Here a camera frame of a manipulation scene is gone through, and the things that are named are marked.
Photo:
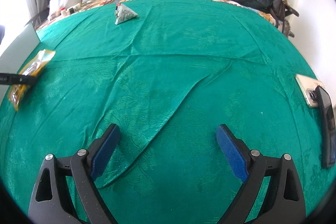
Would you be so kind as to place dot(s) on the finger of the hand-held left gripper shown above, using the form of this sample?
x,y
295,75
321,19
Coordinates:
x,y
15,79

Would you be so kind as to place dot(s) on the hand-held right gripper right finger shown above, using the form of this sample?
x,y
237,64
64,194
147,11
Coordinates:
x,y
231,153

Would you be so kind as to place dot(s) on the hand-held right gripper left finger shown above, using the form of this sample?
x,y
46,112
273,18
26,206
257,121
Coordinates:
x,y
105,153

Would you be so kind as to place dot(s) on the long white cardboard box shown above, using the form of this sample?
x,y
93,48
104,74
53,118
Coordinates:
x,y
18,50

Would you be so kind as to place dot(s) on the gold bag of nuts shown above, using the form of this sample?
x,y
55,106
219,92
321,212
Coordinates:
x,y
39,58

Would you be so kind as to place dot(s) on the small red-capped bottle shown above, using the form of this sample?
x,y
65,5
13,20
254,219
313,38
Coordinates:
x,y
64,12

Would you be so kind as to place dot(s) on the clear plastic bag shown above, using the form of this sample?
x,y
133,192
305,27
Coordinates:
x,y
59,1

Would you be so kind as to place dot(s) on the black flat device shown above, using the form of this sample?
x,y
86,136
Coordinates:
x,y
326,129

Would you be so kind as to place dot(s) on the phone in clear case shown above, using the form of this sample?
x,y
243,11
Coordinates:
x,y
305,87

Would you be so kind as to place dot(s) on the green patterned blanket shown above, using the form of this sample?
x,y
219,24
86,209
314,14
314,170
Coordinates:
x,y
168,69

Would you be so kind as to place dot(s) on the triangular printed snack packet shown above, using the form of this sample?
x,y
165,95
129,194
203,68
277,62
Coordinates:
x,y
124,14

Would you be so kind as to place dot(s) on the dark wooden chair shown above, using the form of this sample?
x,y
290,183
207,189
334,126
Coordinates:
x,y
291,12

